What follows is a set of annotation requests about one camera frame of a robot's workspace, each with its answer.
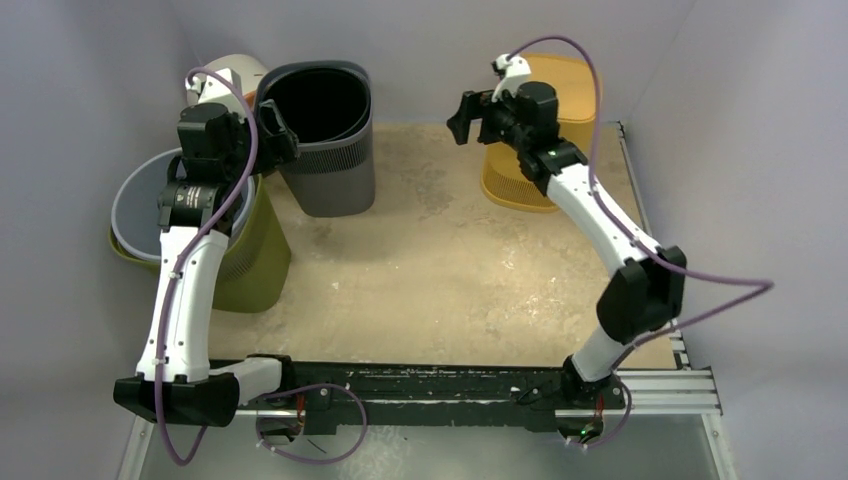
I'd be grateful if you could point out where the grey slatted plastic basket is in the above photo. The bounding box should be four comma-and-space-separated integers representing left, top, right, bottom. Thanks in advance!
256, 60, 376, 217

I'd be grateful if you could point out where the yellow slatted plastic basket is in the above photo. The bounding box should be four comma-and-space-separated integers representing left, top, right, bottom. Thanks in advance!
480, 53, 597, 213

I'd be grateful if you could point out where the black bucket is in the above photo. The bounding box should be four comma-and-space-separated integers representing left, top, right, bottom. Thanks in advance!
263, 67, 371, 144

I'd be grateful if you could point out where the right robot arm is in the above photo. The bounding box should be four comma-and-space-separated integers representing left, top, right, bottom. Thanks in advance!
446, 81, 687, 407

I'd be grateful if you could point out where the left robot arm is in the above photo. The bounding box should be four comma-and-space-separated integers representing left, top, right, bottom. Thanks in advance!
113, 100, 298, 427

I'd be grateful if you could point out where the white cylindrical bin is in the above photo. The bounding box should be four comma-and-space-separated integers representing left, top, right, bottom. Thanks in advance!
185, 54, 269, 107

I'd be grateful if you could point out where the olive green slatted basket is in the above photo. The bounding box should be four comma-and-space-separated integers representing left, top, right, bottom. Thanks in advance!
109, 176, 291, 314

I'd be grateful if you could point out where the light grey inner bucket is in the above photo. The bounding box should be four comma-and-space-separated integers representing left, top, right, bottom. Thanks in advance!
110, 146, 257, 260

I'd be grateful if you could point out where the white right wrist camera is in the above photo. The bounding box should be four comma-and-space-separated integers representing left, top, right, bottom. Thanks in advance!
491, 54, 532, 102

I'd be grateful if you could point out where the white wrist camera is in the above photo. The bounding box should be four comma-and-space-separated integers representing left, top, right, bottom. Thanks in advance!
185, 68, 245, 115
491, 54, 532, 102

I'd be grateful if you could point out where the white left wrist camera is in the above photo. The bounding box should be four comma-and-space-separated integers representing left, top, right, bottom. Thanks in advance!
185, 68, 245, 115

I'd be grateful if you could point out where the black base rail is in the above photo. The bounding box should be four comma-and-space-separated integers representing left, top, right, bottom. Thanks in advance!
205, 358, 631, 439

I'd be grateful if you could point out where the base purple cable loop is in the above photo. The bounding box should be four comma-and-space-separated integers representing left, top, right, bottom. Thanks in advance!
254, 382, 370, 466

